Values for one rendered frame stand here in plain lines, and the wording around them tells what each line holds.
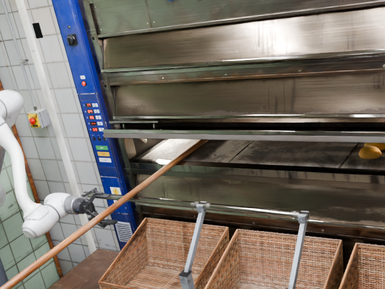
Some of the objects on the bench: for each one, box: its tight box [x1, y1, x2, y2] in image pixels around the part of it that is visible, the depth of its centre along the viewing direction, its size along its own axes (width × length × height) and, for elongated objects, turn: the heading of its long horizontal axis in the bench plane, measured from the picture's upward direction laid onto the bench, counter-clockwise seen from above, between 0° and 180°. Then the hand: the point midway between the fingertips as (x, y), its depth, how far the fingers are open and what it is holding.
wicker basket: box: [205, 229, 344, 289], centre depth 257 cm, size 49×56×28 cm
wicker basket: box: [98, 217, 231, 289], centre depth 290 cm, size 49×56×28 cm
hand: (110, 209), depth 256 cm, fingers open, 13 cm apart
